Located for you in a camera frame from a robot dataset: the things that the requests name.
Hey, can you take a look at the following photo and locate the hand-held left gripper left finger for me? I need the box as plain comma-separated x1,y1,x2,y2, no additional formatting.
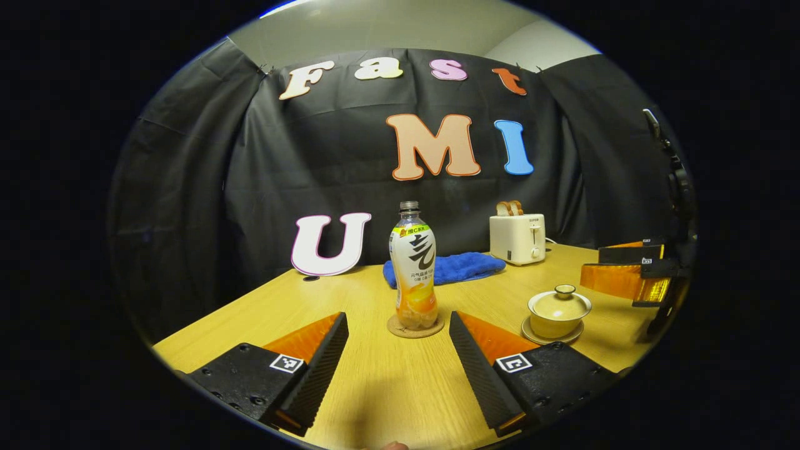
187,311,351,438

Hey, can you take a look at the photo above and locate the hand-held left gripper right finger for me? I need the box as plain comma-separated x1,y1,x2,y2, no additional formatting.
449,310,619,438

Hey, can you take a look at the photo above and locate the cream teacup lid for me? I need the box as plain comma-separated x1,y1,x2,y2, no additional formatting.
528,284,593,322

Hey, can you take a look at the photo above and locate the round cork coaster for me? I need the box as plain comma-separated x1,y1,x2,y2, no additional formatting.
387,312,446,339

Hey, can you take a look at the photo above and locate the white label water bottle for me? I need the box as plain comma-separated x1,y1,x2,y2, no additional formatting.
389,201,439,331

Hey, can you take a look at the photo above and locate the cream ceramic saucer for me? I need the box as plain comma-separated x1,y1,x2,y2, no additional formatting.
521,316,585,346

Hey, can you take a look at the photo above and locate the white toaster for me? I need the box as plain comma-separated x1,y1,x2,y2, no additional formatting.
489,214,546,266

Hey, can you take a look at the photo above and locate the blue folded cloth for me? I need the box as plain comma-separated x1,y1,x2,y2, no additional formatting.
382,252,507,289

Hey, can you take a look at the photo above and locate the black backdrop cloth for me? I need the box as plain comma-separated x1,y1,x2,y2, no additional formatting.
106,37,694,341

